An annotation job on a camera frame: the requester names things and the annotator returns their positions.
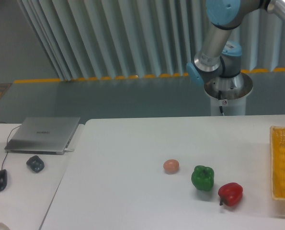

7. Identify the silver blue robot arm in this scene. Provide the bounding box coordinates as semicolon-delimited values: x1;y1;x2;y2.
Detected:
186;0;285;85

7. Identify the brown egg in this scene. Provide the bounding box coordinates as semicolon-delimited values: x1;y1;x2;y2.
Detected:
163;159;180;174

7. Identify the green bell pepper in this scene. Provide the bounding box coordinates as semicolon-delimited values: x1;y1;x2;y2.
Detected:
191;165;215;192

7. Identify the silver laptop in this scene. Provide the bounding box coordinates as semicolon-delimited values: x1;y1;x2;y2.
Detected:
5;117;80;155

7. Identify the white folding partition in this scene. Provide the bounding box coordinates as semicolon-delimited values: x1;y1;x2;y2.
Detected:
17;0;285;81

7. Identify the dark grey small case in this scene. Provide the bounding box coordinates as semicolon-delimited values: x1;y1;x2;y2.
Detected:
26;155;45;173

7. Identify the red bell pepper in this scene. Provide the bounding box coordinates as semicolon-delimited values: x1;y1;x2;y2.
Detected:
218;183;243;207

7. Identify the yellow wicker basket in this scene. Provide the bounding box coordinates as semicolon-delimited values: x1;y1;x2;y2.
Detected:
270;126;285;201

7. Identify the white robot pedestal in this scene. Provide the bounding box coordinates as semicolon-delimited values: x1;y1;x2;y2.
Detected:
204;73;253;116

